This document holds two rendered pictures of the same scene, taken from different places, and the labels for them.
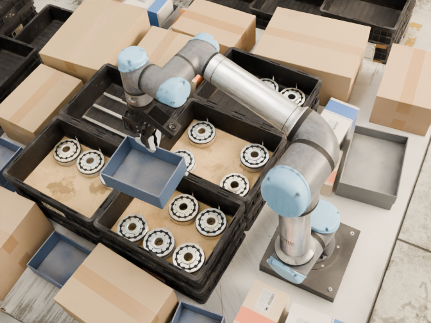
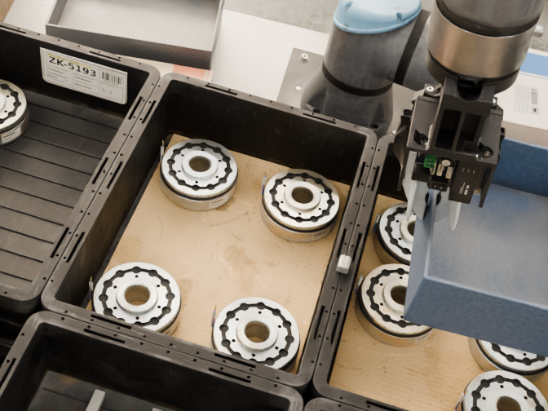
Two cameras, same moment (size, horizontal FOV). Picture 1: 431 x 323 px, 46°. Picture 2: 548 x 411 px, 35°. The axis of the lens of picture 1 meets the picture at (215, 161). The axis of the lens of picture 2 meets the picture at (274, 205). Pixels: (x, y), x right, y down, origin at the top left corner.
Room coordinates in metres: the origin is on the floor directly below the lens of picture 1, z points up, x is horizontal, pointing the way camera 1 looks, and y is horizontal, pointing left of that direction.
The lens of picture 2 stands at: (1.30, 0.58, 1.73)
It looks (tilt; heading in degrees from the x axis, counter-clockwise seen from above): 50 degrees down; 240
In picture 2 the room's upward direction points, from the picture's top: 12 degrees clockwise
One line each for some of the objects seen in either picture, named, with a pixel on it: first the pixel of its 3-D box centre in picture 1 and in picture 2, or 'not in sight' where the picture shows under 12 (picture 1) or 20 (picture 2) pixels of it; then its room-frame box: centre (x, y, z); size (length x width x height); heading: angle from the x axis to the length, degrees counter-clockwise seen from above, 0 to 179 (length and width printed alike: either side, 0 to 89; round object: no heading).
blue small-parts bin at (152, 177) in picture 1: (144, 171); (498, 235); (0.84, 0.21, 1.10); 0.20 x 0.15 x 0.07; 57
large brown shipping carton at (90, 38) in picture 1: (99, 47); not in sight; (1.73, 0.45, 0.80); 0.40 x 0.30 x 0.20; 150
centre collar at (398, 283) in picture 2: (183, 206); (401, 296); (0.83, 0.13, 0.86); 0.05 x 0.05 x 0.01
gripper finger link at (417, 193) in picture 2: (150, 134); (415, 196); (0.93, 0.18, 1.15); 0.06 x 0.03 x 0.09; 56
